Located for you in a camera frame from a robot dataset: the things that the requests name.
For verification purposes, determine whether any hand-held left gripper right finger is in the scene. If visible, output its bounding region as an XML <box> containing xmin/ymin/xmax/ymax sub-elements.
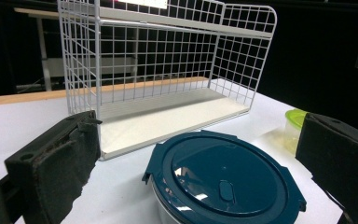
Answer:
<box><xmin>295</xmin><ymin>112</ymin><xmax>358</xmax><ymax>224</ymax></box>

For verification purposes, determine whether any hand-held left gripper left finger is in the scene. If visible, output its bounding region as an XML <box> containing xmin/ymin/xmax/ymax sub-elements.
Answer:
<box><xmin>4</xmin><ymin>110</ymin><xmax>103</xmax><ymax>224</ymax></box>

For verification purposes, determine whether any clear container with green lid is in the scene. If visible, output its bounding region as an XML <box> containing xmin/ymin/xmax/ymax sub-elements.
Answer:
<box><xmin>283</xmin><ymin>108</ymin><xmax>309</xmax><ymax>156</ymax></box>

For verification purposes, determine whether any round container with blue lid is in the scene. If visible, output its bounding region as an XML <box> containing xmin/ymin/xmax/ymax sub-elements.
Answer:
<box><xmin>142</xmin><ymin>130</ymin><xmax>308</xmax><ymax>224</ymax></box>

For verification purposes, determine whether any white wire rack shelf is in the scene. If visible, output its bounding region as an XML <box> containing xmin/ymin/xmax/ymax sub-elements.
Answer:
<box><xmin>57</xmin><ymin>0</ymin><xmax>278</xmax><ymax>161</ymax></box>

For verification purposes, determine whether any white desk frame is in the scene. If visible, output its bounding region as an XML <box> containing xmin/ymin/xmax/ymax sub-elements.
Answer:
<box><xmin>13</xmin><ymin>7</ymin><xmax>138</xmax><ymax>92</ymax></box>

